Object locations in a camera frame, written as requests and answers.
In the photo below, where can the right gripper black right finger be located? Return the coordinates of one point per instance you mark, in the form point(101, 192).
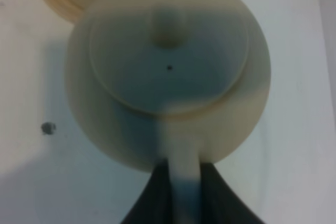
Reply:
point(217, 201)

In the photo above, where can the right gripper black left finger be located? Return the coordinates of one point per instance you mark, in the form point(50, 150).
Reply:
point(155, 204)

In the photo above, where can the beige teapot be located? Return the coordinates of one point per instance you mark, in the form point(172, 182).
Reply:
point(182, 81)

